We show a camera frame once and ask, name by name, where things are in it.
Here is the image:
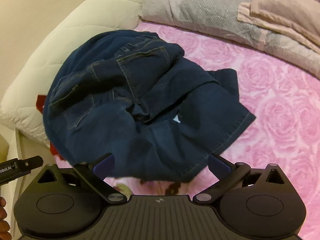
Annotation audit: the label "person's left hand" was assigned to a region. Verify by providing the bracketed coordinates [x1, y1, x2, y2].
[0, 197, 12, 240]

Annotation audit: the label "pink rose bed blanket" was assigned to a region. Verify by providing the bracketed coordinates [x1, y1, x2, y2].
[53, 21, 320, 240]

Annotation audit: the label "pink beige pillow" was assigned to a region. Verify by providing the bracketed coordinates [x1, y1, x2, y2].
[237, 0, 319, 54]

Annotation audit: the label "dark blue denim jeans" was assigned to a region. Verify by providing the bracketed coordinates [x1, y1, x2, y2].
[43, 30, 255, 183]

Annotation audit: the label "light blue garment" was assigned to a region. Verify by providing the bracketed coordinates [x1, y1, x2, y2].
[174, 115, 180, 123]

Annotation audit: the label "grey beige folded duvet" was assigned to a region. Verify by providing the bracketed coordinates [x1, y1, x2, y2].
[142, 0, 319, 77]

